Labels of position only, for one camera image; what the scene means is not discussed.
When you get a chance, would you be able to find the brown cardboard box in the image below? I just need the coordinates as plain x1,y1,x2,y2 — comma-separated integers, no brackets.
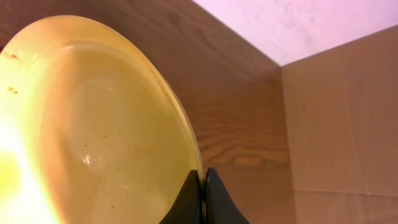
282,27,397,223

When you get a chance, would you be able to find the yellow plate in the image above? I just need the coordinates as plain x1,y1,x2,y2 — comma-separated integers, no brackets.
1,16,203,223

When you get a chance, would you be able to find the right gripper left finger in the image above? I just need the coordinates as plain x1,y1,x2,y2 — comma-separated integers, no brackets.
160,170,204,224

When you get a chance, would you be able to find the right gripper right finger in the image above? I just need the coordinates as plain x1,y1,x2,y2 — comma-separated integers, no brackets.
205,167,249,224

